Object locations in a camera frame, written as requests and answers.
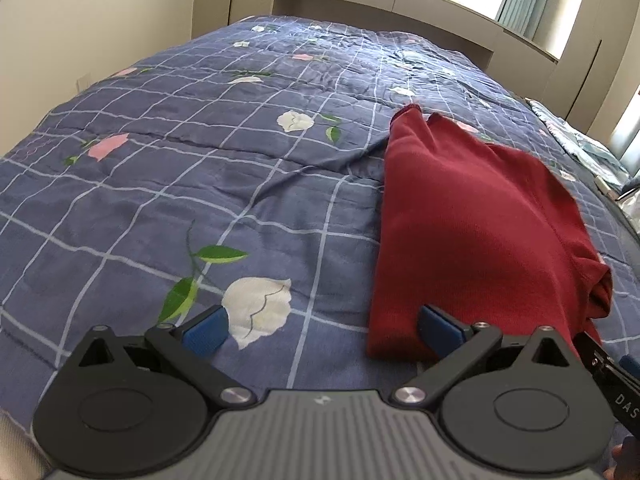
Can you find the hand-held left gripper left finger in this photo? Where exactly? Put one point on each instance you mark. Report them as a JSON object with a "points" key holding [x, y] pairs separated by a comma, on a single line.
{"points": [[202, 335]]}

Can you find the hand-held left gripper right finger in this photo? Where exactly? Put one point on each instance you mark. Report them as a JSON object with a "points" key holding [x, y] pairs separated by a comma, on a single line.
{"points": [[440, 335]]}

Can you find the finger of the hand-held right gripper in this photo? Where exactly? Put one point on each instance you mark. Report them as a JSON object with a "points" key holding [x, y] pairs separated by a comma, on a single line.
{"points": [[590, 350]]}

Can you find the red knit garment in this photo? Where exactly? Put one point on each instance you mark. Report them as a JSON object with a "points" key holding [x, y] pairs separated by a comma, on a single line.
{"points": [[475, 210]]}

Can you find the blue checked floral quilt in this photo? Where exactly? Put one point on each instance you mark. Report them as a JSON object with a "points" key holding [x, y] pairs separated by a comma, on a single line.
{"points": [[200, 170]]}

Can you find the light floral cloth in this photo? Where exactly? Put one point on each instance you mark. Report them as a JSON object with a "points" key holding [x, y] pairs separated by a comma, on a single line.
{"points": [[580, 140]]}

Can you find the beige mattress edge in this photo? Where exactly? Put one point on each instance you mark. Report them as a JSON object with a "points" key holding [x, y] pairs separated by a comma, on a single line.
{"points": [[17, 440]]}

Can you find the beige wardrobe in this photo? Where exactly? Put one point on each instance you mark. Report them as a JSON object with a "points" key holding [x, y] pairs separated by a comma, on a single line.
{"points": [[590, 70]]}

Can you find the beige headboard ledge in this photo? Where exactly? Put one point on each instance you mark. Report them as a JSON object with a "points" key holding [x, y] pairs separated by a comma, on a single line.
{"points": [[400, 15]]}

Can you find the teal curtain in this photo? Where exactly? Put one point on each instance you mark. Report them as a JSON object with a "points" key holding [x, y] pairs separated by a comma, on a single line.
{"points": [[535, 0]]}

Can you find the white wall outlet plate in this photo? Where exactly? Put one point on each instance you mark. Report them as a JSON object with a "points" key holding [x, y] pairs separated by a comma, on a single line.
{"points": [[83, 82]]}

